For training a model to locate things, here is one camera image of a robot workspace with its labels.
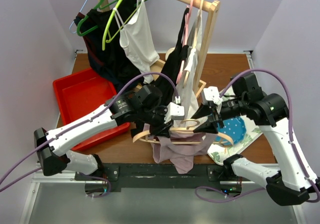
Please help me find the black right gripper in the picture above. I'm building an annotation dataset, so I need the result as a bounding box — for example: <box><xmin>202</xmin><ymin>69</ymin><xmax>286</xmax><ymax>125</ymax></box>
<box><xmin>191</xmin><ymin>95</ymin><xmax>247</xmax><ymax>133</ymax></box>

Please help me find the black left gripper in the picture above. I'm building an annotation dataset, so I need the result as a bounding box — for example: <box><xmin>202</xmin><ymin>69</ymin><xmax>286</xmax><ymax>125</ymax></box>
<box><xmin>138</xmin><ymin>105</ymin><xmax>174</xmax><ymax>138</ymax></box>

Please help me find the beige hanger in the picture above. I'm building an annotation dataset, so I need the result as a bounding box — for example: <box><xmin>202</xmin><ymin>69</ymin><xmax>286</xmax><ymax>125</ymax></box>
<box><xmin>132</xmin><ymin>119</ymin><xmax>234</xmax><ymax>147</ymax></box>
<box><xmin>179</xmin><ymin>0</ymin><xmax>204</xmax><ymax>89</ymax></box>

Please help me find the pink tank top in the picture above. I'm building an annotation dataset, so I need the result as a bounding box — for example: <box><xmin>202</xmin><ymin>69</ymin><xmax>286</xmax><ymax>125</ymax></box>
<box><xmin>150</xmin><ymin>133</ymin><xmax>217</xmax><ymax>174</ymax></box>

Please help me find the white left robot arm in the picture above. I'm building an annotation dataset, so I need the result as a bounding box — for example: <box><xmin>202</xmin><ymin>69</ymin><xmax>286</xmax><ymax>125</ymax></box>
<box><xmin>33</xmin><ymin>84</ymin><xmax>165</xmax><ymax>180</ymax></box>

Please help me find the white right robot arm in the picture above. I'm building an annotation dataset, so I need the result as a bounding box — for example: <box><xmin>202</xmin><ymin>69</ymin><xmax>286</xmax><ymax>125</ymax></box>
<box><xmin>193</xmin><ymin>70</ymin><xmax>320</xmax><ymax>206</ymax></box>

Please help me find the white tank top right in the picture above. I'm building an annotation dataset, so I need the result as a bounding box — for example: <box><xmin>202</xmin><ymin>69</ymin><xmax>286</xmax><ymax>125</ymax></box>
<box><xmin>172</xmin><ymin>10</ymin><xmax>203</xmax><ymax>129</ymax></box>

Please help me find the white tank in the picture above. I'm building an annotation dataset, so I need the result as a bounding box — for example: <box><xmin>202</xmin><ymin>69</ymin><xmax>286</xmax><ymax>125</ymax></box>
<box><xmin>113</xmin><ymin>0</ymin><xmax>160</xmax><ymax>84</ymax></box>
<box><xmin>172</xmin><ymin>10</ymin><xmax>203</xmax><ymax>129</ymax></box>

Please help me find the black tank top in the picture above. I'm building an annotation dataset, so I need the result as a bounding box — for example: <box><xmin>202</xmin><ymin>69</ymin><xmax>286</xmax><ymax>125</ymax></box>
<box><xmin>129</xmin><ymin>7</ymin><xmax>191</xmax><ymax>139</ymax></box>

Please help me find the white tank top left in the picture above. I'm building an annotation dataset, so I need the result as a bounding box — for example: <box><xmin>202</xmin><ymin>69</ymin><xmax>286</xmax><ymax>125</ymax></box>
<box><xmin>113</xmin><ymin>0</ymin><xmax>160</xmax><ymax>84</ymax></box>

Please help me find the pink hanger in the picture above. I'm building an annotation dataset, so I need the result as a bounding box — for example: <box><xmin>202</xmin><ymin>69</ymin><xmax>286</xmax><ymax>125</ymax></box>
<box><xmin>176</xmin><ymin>0</ymin><xmax>194</xmax><ymax>84</ymax></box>

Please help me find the lime green hanger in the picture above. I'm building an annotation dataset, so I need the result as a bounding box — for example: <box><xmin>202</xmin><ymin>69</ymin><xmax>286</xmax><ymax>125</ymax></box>
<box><xmin>101</xmin><ymin>0</ymin><xmax>153</xmax><ymax>51</ymax></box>

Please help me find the dark green hanger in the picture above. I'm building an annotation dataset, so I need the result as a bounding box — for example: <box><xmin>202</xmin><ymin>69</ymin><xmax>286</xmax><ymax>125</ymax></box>
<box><xmin>76</xmin><ymin>0</ymin><xmax>126</xmax><ymax>37</ymax></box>

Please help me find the blue dotted plate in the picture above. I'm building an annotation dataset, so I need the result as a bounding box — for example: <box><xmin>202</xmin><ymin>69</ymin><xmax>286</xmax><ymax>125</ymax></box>
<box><xmin>217</xmin><ymin>117</ymin><xmax>247</xmax><ymax>144</ymax></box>

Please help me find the floral tray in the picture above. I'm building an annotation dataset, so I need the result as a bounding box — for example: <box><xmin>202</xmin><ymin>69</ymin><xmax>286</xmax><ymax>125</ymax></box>
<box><xmin>206</xmin><ymin>88</ymin><xmax>263</xmax><ymax>166</ymax></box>

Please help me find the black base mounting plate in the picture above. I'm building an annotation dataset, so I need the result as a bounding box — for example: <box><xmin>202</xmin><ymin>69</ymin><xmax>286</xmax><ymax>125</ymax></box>
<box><xmin>74</xmin><ymin>162</ymin><xmax>252</xmax><ymax>194</ymax></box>

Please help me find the red plastic bin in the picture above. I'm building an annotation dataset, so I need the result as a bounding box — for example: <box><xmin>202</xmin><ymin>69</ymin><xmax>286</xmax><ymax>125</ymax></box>
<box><xmin>52</xmin><ymin>67</ymin><xmax>131</xmax><ymax>152</ymax></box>

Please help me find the wooden clothes rack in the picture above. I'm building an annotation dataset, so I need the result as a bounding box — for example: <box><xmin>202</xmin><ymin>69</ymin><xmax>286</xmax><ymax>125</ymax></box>
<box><xmin>102</xmin><ymin>0</ymin><xmax>220</xmax><ymax>98</ymax></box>

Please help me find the dark navy hanging garment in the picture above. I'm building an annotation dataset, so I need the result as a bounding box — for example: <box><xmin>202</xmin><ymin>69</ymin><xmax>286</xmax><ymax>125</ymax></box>
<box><xmin>74</xmin><ymin>0</ymin><xmax>141</xmax><ymax>91</ymax></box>

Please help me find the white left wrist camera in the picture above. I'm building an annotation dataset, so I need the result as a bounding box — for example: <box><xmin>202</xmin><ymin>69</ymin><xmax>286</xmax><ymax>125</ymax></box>
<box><xmin>164</xmin><ymin>96</ymin><xmax>185</xmax><ymax>124</ymax></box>

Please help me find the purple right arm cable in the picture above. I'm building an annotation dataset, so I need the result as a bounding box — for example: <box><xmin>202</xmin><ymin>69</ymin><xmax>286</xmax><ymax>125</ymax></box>
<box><xmin>194</xmin><ymin>68</ymin><xmax>320</xmax><ymax>203</ymax></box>

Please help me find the light blue wire hanger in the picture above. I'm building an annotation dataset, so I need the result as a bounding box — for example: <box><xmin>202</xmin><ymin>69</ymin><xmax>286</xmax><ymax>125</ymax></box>
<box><xmin>68</xmin><ymin>0</ymin><xmax>111</xmax><ymax>34</ymax></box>

